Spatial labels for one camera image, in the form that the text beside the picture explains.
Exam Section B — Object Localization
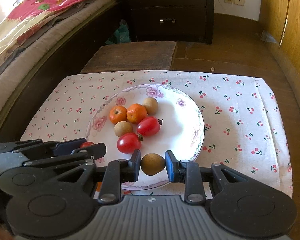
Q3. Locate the white floral plate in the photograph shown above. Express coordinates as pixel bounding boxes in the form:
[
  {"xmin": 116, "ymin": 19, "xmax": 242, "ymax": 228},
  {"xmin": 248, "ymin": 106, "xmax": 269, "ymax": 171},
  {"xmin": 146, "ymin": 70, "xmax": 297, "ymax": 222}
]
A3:
[{"xmin": 86, "ymin": 84, "xmax": 205, "ymax": 191}]

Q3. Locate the long red tomato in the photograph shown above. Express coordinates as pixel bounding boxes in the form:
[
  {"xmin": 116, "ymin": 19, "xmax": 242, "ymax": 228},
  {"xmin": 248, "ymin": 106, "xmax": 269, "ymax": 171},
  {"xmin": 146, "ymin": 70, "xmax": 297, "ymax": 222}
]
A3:
[{"xmin": 137, "ymin": 116, "xmax": 163, "ymax": 137}]

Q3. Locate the round red tomato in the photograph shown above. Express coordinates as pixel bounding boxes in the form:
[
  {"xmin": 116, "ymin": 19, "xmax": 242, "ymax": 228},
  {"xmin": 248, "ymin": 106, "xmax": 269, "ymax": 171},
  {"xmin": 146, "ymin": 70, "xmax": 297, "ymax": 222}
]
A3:
[{"xmin": 117, "ymin": 133, "xmax": 144, "ymax": 154}]

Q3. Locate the dark wooden bed frame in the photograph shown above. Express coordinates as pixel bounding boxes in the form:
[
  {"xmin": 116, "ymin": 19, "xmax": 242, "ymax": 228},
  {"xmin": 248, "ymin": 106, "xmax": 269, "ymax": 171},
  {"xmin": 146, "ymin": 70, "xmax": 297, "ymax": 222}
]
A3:
[{"xmin": 0, "ymin": 2, "xmax": 125, "ymax": 143}]

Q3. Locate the floral blanket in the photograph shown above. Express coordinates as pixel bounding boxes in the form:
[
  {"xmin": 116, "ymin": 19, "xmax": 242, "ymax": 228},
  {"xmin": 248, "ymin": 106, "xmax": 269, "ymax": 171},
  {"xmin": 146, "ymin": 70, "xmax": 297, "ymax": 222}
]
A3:
[{"xmin": 0, "ymin": 0, "xmax": 113, "ymax": 63}]

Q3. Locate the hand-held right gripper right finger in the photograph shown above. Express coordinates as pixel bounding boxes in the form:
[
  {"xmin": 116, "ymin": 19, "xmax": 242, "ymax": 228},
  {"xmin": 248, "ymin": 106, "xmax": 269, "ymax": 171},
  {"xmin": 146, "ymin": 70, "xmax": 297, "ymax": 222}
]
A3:
[{"xmin": 165, "ymin": 150, "xmax": 255, "ymax": 204}]

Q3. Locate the bed with floral blanket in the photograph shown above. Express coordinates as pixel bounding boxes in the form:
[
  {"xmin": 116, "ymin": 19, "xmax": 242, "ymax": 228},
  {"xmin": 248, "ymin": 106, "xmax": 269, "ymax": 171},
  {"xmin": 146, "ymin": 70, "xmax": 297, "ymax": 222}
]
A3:
[{"xmin": 0, "ymin": 0, "xmax": 120, "ymax": 130}]

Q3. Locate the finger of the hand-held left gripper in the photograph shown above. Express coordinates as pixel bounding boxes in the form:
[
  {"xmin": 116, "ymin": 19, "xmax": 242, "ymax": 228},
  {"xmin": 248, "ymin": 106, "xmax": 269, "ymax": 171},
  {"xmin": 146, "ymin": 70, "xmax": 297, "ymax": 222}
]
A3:
[
  {"xmin": 0, "ymin": 138, "xmax": 82, "ymax": 155},
  {"xmin": 24, "ymin": 143, "xmax": 107, "ymax": 167}
]

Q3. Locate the dark wooden nightstand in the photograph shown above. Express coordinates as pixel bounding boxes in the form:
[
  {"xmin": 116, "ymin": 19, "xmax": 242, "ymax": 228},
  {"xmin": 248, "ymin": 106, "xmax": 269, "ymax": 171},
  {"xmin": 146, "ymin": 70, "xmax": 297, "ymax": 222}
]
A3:
[{"xmin": 115, "ymin": 0, "xmax": 214, "ymax": 45}]

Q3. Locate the cherry print tablecloth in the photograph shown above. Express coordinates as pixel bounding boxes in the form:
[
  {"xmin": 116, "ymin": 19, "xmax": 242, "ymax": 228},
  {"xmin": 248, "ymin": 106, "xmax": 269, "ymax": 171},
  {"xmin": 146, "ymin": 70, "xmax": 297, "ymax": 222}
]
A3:
[{"xmin": 19, "ymin": 70, "xmax": 293, "ymax": 198}]

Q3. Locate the brown longan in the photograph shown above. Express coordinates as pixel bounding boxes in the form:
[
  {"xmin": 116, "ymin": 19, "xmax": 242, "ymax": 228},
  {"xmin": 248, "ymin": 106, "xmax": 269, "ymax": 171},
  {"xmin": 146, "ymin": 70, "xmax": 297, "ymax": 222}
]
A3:
[
  {"xmin": 142, "ymin": 97, "xmax": 158, "ymax": 115},
  {"xmin": 140, "ymin": 153, "xmax": 166, "ymax": 176},
  {"xmin": 114, "ymin": 121, "xmax": 133, "ymax": 138}
]

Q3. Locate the grey paper scrap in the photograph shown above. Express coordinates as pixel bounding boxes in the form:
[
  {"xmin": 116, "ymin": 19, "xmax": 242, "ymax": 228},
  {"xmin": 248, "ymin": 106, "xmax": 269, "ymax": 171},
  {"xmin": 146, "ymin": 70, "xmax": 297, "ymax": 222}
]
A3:
[{"xmin": 261, "ymin": 29, "xmax": 278, "ymax": 43}]

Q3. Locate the light wooden wardrobe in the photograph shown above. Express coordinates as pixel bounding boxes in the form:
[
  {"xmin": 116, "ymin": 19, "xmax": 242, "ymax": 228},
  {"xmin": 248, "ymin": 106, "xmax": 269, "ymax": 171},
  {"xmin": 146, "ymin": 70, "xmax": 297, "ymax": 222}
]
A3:
[{"xmin": 261, "ymin": 0, "xmax": 300, "ymax": 205}]

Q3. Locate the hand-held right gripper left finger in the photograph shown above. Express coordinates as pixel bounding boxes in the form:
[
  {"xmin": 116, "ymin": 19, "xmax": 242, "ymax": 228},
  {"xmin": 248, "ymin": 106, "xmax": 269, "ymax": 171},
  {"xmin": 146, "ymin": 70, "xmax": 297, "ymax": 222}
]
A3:
[{"xmin": 54, "ymin": 149, "xmax": 142, "ymax": 203}]

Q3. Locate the teal bag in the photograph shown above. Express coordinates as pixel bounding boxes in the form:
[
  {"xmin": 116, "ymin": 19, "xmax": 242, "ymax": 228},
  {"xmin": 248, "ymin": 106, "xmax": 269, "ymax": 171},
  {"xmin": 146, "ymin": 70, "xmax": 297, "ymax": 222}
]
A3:
[{"xmin": 105, "ymin": 20, "xmax": 130, "ymax": 44}]

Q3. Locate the brown wooden stool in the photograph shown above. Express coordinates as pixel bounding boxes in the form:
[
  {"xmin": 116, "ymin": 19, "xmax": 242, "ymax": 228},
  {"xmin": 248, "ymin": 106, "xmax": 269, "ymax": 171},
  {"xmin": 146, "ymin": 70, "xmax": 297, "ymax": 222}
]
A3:
[{"xmin": 80, "ymin": 41, "xmax": 177, "ymax": 74}]

